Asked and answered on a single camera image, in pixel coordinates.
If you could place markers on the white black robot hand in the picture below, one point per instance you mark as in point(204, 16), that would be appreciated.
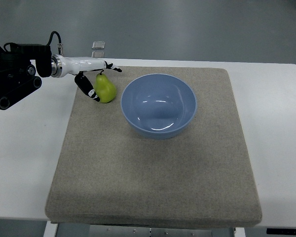
point(76, 66)

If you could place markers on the green pear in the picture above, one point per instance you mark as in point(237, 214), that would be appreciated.
point(104, 88)

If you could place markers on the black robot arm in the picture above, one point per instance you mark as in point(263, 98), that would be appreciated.
point(22, 66)

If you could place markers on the blue bowl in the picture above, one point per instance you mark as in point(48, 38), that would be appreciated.
point(158, 106)

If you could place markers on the lower floor plate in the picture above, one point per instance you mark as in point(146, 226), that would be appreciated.
point(98, 54)

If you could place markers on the grey felt mat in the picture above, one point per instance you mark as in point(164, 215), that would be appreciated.
point(108, 174)

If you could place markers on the metal table frame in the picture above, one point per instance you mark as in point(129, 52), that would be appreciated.
point(68, 230)

